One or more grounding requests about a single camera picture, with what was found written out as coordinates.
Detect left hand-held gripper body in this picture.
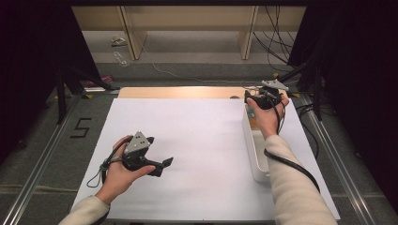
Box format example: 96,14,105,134
121,130,158,172

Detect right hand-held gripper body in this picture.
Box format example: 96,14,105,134
244,79,289,111

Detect white plastic bin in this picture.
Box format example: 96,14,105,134
241,102,284,184

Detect person's right hand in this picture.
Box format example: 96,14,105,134
247,93,290,141

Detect person's left hand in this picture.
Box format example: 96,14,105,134
95,135,156,205

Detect black tripod stand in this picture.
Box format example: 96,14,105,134
268,60,323,121
55,65,121,125

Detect white table cover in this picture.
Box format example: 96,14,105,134
72,97,342,222

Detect pink object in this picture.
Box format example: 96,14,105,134
86,74,114,88

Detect black curtain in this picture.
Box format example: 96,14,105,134
0,0,102,163
287,0,398,214

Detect clear plastic bottle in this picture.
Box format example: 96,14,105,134
113,51,130,68

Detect small grey packet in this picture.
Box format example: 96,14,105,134
111,36,129,48

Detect light wooden desk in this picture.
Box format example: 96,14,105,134
70,5,308,61

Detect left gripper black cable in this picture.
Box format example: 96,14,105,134
86,137,132,188

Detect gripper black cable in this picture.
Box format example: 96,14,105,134
263,93,321,193
86,137,132,188

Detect bundle of black cables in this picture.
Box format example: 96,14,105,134
253,5,299,73

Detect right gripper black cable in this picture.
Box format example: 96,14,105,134
263,93,321,193

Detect aluminium floor rail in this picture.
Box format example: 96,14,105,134
1,93,83,225
298,93,376,225

